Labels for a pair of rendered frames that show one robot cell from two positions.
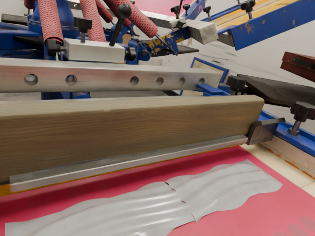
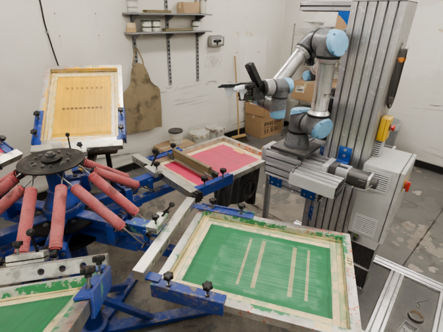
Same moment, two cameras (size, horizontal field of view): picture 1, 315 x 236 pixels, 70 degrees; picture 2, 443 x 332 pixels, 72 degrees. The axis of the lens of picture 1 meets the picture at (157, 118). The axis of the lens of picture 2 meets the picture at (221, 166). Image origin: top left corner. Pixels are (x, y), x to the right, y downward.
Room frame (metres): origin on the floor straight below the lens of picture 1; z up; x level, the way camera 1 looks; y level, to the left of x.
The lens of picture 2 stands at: (0.35, 1.92, 1.96)
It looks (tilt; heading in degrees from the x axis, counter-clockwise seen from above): 27 degrees down; 261
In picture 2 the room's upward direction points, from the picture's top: 1 degrees clockwise
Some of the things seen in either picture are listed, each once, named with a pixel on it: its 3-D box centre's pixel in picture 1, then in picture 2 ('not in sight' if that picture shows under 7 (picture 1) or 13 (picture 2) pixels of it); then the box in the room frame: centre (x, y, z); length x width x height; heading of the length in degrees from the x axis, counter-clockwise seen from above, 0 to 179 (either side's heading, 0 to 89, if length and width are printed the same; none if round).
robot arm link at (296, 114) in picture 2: not in sight; (300, 118); (-0.35, 0.31, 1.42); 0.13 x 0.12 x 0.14; 108
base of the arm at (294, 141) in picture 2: not in sight; (296, 137); (-0.35, 0.31, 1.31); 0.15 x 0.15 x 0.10
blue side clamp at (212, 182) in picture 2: not in sight; (213, 184); (0.14, 0.24, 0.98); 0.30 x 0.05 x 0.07; 35
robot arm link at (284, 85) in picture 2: not in sight; (281, 86); (-0.14, 0.52, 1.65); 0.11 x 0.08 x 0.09; 18
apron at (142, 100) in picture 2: not in sight; (141, 91); (0.79, -2.03, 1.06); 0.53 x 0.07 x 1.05; 35
